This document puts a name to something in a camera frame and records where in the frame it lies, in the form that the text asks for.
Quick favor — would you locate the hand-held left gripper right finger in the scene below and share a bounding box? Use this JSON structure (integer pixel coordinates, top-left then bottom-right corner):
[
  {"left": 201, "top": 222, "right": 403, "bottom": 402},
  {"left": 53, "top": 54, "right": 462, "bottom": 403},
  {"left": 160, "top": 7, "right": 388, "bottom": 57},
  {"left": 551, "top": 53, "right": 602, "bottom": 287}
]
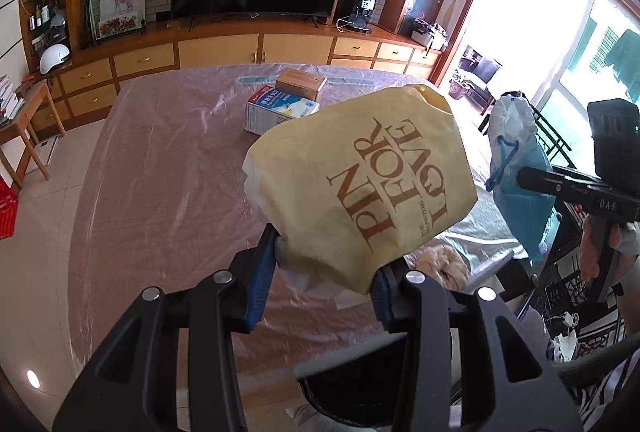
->
[{"left": 370, "top": 263, "right": 583, "bottom": 432}]

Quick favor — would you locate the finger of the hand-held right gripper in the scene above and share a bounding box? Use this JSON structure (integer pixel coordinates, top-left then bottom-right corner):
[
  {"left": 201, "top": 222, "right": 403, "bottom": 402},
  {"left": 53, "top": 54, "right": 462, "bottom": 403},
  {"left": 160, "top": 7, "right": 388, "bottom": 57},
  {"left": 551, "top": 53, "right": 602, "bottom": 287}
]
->
[{"left": 517, "top": 165, "right": 603, "bottom": 213}]

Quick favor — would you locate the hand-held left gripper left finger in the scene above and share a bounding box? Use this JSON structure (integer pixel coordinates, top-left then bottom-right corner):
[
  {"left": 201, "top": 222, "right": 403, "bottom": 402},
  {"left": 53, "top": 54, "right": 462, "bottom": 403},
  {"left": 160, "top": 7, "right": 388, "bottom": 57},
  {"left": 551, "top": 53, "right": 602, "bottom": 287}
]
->
[{"left": 52, "top": 224, "right": 278, "bottom": 432}]

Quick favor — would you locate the blue plastic bag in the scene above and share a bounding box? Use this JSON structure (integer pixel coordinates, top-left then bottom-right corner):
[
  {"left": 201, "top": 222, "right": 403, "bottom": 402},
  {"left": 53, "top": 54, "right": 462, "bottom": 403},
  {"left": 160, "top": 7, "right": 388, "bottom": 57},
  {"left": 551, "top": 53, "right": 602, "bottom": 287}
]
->
[{"left": 485, "top": 94, "right": 557, "bottom": 263}]

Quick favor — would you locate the black trash bin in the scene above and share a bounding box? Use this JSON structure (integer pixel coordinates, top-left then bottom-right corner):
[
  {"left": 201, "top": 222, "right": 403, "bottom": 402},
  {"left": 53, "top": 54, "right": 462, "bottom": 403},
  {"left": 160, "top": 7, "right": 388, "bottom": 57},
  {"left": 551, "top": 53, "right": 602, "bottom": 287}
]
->
[{"left": 294, "top": 331, "right": 457, "bottom": 429}]

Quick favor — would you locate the yellow printed paper bag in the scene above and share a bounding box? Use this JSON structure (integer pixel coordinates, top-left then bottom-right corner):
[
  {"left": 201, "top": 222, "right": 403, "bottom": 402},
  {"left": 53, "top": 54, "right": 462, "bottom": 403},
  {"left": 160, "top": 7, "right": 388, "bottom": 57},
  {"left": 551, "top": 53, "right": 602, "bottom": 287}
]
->
[{"left": 242, "top": 84, "right": 478, "bottom": 298}]

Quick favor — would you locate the white and blue carton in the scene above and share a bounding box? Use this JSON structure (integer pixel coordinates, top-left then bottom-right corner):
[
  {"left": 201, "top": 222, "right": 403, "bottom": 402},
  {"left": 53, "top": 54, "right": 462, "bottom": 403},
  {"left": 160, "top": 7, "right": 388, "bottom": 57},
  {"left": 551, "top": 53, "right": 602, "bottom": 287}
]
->
[{"left": 244, "top": 86, "right": 321, "bottom": 135}]

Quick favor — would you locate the brown cardboard box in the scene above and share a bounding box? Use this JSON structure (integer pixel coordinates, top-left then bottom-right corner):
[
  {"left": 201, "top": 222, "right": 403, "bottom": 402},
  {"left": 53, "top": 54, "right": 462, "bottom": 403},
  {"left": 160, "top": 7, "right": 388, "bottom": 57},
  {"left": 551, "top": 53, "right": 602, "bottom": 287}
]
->
[{"left": 274, "top": 68, "right": 328, "bottom": 101}]

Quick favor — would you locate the person's right forearm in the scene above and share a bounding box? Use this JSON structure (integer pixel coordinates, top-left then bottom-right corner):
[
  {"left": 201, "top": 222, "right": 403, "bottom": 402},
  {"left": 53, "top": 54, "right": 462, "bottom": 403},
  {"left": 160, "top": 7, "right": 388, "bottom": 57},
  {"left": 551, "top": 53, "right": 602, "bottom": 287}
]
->
[{"left": 554, "top": 334, "right": 640, "bottom": 385}]

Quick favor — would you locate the person's right hand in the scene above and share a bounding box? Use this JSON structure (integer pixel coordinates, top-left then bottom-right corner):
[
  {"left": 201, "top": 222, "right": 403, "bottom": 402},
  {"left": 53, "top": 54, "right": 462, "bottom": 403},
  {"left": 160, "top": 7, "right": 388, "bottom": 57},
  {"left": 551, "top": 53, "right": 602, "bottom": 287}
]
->
[{"left": 580, "top": 214, "right": 608, "bottom": 280}]

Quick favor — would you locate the crumpled beige tissue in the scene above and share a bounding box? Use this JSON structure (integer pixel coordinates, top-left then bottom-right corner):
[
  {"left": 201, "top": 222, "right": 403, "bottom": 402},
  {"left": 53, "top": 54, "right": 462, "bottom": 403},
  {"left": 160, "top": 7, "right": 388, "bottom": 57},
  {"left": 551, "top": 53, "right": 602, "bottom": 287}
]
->
[{"left": 416, "top": 246, "right": 471, "bottom": 288}]

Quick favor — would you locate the hanging dark green garment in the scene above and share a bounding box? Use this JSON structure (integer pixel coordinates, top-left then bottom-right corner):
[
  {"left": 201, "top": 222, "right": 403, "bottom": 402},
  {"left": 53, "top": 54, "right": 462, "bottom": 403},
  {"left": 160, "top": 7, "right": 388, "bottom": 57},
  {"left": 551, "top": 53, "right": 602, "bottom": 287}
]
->
[{"left": 604, "top": 29, "right": 640, "bottom": 84}]

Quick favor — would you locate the black carved chair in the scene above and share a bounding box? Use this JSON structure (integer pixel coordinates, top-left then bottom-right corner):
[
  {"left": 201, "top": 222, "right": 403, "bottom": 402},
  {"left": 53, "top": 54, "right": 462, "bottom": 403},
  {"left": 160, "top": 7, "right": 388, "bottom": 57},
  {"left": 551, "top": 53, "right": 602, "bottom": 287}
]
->
[{"left": 515, "top": 207, "right": 633, "bottom": 353}]

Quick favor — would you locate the dark outdoor sofa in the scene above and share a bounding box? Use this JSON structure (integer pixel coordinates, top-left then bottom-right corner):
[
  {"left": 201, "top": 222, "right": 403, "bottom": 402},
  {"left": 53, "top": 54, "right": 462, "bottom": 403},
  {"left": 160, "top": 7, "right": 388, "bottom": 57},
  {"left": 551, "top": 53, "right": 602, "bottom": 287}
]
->
[{"left": 450, "top": 46, "right": 504, "bottom": 105}]

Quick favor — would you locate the clear plastic table cover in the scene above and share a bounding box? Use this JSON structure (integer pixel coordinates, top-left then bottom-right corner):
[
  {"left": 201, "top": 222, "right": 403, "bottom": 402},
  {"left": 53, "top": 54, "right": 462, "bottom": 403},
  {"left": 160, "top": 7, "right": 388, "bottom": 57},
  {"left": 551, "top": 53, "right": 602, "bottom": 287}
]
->
[{"left": 65, "top": 63, "right": 532, "bottom": 379}]

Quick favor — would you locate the white power adapter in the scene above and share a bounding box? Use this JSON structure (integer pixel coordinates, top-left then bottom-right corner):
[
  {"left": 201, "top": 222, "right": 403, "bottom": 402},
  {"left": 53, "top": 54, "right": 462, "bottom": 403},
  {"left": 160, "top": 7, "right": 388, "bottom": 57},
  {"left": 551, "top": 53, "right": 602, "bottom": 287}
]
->
[{"left": 550, "top": 312, "right": 582, "bottom": 359}]

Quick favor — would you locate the white printer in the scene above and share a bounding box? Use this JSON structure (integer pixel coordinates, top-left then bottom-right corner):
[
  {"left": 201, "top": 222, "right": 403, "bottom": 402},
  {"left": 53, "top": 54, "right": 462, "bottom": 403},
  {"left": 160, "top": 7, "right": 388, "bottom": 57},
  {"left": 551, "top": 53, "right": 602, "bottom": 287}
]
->
[{"left": 411, "top": 19, "right": 449, "bottom": 52}]

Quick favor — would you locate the person's striped shirt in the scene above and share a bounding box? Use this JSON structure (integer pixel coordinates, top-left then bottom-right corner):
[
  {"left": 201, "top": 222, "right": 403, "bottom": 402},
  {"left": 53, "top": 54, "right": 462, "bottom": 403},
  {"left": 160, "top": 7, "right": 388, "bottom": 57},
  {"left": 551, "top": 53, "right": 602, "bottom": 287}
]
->
[{"left": 570, "top": 359, "right": 640, "bottom": 432}]

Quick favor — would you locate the long wooden cabinet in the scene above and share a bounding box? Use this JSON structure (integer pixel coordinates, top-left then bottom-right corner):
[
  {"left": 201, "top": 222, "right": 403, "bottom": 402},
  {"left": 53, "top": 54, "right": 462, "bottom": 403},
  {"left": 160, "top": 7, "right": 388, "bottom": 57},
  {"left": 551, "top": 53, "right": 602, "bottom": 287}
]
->
[{"left": 30, "top": 18, "right": 446, "bottom": 133}]

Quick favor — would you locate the black coffee machine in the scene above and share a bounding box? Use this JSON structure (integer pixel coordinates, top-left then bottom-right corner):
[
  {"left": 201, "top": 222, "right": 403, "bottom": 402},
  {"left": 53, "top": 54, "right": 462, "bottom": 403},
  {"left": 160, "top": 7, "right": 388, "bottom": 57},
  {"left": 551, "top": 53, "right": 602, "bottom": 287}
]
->
[{"left": 349, "top": 0, "right": 379, "bottom": 34}]

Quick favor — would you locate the red crate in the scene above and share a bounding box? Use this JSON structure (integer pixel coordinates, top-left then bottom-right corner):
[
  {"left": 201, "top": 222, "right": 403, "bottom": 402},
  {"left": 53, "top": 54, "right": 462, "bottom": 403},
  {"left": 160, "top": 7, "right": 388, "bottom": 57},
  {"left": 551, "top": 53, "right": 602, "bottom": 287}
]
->
[{"left": 0, "top": 177, "right": 19, "bottom": 241}]

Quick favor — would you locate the small wooden side table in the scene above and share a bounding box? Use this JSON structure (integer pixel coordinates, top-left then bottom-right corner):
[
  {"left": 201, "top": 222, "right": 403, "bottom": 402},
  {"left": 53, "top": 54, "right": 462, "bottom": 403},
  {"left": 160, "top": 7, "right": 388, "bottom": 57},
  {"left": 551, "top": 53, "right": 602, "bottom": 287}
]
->
[{"left": 0, "top": 81, "right": 67, "bottom": 191}]

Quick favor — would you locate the flower picture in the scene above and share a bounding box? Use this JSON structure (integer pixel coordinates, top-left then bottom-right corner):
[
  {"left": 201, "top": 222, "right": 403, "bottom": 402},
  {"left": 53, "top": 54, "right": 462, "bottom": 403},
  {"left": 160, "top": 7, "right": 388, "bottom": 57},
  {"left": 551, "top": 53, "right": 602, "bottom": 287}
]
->
[{"left": 97, "top": 12, "right": 140, "bottom": 41}]

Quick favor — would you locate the white helmet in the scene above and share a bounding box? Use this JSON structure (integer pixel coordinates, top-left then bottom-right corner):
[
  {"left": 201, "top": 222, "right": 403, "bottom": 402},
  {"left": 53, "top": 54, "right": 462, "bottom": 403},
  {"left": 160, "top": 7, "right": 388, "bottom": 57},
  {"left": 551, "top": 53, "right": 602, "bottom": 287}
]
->
[{"left": 40, "top": 44, "right": 70, "bottom": 75}]

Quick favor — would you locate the stack of books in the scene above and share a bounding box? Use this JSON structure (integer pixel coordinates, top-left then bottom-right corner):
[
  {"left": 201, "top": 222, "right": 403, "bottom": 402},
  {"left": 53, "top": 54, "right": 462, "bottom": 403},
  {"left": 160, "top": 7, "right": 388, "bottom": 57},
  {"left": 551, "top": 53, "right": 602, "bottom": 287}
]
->
[{"left": 0, "top": 74, "right": 27, "bottom": 127}]

